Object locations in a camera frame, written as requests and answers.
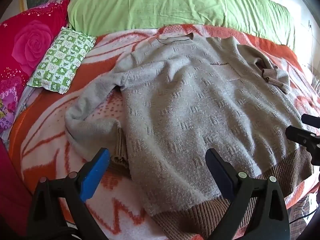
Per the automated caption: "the green quilt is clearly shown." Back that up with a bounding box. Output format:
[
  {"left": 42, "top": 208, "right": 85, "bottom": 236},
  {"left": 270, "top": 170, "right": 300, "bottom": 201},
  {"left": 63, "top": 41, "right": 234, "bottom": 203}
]
[{"left": 67, "top": 0, "right": 296, "bottom": 52}]

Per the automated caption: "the grey knit sweater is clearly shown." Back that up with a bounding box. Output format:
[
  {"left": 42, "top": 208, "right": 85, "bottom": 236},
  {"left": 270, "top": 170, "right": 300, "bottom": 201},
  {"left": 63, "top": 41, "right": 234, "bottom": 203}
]
[{"left": 64, "top": 32, "right": 314, "bottom": 240}]

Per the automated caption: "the green checkered pillow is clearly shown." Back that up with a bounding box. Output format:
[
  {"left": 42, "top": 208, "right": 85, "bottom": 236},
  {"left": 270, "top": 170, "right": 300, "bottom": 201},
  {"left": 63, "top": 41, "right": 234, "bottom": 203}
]
[{"left": 27, "top": 27, "right": 97, "bottom": 95}]

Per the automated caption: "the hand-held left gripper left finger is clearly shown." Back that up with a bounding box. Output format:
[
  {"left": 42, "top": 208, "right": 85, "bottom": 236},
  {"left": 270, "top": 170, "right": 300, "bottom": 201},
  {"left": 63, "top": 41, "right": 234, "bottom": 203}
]
[{"left": 27, "top": 148, "right": 111, "bottom": 240}]

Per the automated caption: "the black cable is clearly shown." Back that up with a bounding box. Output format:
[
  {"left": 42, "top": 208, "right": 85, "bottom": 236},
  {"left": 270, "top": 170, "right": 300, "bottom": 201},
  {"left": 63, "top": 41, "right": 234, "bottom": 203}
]
[{"left": 289, "top": 209, "right": 316, "bottom": 225}]

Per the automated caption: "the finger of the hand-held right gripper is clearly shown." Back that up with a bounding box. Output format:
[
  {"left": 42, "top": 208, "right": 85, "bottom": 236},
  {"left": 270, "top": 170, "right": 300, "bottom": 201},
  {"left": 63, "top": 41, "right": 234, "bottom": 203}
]
[
  {"left": 301, "top": 114, "right": 320, "bottom": 126},
  {"left": 285, "top": 126, "right": 320, "bottom": 166}
]

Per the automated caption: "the plaid cloth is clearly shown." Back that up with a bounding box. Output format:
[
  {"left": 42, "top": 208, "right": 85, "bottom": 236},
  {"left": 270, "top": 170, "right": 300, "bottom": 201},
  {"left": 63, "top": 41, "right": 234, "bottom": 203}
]
[{"left": 291, "top": 192, "right": 318, "bottom": 233}]

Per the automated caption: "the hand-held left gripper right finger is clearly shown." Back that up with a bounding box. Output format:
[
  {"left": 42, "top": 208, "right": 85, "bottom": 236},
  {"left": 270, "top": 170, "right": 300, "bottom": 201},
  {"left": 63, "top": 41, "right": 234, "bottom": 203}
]
[{"left": 205, "top": 148, "right": 290, "bottom": 240}]

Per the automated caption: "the dark red cloth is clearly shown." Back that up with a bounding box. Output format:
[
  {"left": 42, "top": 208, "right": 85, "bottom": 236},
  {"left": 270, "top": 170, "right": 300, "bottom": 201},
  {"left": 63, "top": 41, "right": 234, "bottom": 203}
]
[{"left": 0, "top": 137, "right": 33, "bottom": 239}]

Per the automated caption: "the orange and white blanket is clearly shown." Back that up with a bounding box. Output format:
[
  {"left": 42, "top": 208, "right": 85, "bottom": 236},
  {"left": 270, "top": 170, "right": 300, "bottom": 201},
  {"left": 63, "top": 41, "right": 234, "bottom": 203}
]
[{"left": 7, "top": 24, "right": 320, "bottom": 240}]

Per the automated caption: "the red rose pillow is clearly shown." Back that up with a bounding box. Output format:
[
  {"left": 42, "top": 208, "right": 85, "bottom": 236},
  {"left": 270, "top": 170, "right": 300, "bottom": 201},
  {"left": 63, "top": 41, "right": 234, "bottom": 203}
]
[{"left": 0, "top": 0, "right": 70, "bottom": 140}]

